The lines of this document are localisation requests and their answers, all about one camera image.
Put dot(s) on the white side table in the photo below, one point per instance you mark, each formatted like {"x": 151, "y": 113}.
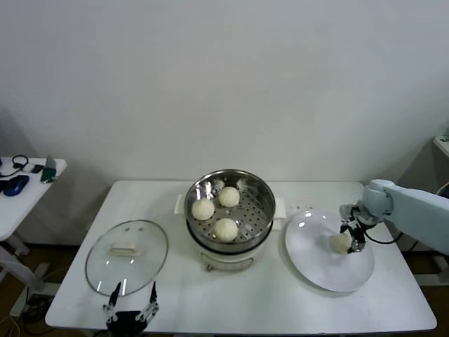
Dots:
{"x": 21, "y": 210}
{"x": 441, "y": 144}

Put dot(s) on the dark floor power strip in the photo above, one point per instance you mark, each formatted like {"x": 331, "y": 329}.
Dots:
{"x": 35, "y": 309}

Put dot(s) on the small black device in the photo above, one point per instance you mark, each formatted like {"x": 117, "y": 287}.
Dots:
{"x": 36, "y": 169}

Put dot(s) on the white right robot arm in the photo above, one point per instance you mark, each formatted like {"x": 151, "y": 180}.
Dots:
{"x": 414, "y": 210}

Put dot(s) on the blue computer mouse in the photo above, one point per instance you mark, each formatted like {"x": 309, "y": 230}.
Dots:
{"x": 14, "y": 186}

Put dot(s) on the white steamed baozi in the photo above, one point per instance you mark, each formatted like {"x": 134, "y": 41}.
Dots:
{"x": 225, "y": 230}
{"x": 202, "y": 210}
{"x": 229, "y": 196}
{"x": 339, "y": 244}

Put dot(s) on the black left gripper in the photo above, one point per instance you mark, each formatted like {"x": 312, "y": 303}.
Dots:
{"x": 124, "y": 324}

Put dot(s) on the large white round plate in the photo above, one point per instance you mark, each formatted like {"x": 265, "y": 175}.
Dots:
{"x": 305, "y": 259}

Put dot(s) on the round glass pot lid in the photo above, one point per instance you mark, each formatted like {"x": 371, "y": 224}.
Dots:
{"x": 140, "y": 259}

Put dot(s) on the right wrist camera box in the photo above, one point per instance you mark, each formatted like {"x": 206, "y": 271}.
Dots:
{"x": 348, "y": 212}

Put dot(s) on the white electric cooking pot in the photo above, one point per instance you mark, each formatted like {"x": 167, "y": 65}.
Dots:
{"x": 228, "y": 261}

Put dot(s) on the stainless steel steamer basket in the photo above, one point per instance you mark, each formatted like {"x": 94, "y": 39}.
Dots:
{"x": 259, "y": 207}

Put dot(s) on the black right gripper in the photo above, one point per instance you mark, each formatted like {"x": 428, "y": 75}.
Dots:
{"x": 358, "y": 233}

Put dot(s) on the small white object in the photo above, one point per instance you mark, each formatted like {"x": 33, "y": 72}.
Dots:
{"x": 27, "y": 168}

